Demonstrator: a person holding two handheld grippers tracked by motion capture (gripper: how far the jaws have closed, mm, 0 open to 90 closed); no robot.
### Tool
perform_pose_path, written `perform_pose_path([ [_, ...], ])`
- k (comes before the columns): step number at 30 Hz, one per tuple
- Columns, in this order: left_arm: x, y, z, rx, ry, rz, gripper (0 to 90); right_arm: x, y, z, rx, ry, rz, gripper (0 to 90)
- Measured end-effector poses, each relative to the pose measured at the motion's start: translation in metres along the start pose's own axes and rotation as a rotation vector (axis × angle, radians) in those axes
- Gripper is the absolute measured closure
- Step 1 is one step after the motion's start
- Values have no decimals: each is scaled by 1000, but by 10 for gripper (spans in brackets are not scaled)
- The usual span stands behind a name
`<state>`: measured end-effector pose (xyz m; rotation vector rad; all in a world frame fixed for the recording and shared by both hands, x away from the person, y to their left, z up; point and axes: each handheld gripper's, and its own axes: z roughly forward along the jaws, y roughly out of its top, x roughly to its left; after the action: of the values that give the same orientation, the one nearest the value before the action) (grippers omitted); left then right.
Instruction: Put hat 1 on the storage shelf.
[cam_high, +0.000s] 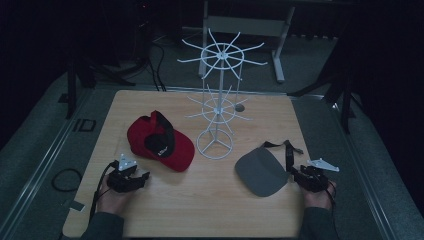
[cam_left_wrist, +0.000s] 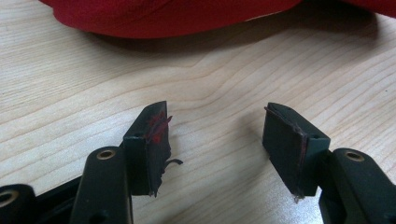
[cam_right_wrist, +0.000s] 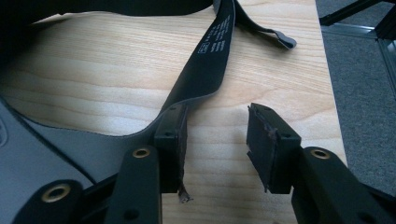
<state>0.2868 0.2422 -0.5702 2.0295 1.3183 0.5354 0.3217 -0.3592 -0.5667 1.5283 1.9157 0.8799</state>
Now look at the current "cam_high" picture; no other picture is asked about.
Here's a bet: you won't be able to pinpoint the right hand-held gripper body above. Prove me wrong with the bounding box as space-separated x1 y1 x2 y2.
297 158 341 194

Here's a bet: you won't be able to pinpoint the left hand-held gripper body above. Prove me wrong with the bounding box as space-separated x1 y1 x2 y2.
106 153 148 194

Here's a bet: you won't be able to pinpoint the red and black cap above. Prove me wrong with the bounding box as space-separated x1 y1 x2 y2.
126 109 196 174

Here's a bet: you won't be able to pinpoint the white wire hat rack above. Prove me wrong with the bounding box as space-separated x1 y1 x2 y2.
176 27 269 161

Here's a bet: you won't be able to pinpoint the person's right hand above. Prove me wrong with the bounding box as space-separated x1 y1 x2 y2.
302 181 338 212

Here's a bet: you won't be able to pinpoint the person's left hand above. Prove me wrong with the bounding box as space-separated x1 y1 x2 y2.
96 174 135 216

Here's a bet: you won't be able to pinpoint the grey tape piece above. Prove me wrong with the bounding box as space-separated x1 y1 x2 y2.
62 198 86 213

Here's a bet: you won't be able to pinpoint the black tripod stand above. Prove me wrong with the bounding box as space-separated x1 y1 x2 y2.
63 49 136 120
288 59 359 135

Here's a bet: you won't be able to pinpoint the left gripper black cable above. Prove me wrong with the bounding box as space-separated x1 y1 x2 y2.
88 160 120 222

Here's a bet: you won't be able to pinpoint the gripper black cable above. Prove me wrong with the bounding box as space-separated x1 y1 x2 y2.
327 181 338 212
88 160 120 222

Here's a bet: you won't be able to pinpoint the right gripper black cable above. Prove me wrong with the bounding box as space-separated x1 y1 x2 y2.
327 181 338 212

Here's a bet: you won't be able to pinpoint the metal floor rail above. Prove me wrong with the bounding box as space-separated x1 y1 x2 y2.
289 93 399 240
0 89 96 240

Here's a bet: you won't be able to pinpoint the black cable loop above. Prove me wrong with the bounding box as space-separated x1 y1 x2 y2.
51 167 84 193

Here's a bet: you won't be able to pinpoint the black floor cables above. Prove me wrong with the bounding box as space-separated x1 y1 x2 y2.
145 39 168 93

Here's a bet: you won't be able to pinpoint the white metal desk frame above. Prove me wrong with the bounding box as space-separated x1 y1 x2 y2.
198 0 297 84

